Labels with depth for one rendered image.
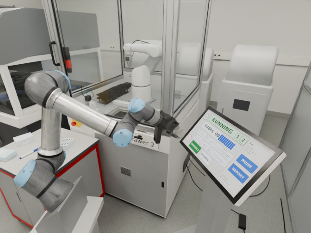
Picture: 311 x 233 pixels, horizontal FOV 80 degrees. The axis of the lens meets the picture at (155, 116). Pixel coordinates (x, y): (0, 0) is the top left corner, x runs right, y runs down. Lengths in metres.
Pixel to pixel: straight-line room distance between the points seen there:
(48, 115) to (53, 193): 0.35
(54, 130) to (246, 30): 3.81
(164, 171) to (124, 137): 0.85
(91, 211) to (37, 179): 0.34
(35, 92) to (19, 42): 1.20
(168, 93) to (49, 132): 0.70
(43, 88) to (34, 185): 0.44
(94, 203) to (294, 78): 4.00
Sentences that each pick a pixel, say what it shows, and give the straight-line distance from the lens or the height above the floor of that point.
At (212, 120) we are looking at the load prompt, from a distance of 1.17.
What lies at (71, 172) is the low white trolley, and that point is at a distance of 1.62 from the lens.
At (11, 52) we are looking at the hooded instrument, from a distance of 1.96.
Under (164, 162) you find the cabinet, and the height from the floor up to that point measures 0.71.
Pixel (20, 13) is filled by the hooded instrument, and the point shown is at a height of 1.73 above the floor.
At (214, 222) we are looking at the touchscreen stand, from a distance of 1.41.
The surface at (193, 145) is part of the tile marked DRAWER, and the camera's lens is 1.17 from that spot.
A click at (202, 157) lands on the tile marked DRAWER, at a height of 1.00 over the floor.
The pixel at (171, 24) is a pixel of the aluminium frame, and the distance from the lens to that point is 1.13.
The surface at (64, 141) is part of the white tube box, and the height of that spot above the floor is 0.79.
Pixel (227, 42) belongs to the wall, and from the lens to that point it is 4.26.
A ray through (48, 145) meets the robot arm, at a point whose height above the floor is 1.12.
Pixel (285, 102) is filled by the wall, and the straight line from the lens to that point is 4.51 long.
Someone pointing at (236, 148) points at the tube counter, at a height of 1.12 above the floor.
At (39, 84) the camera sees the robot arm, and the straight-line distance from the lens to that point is 0.83.
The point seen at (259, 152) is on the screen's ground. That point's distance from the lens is 0.97.
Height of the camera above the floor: 1.66
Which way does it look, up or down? 26 degrees down
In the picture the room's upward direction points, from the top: 1 degrees clockwise
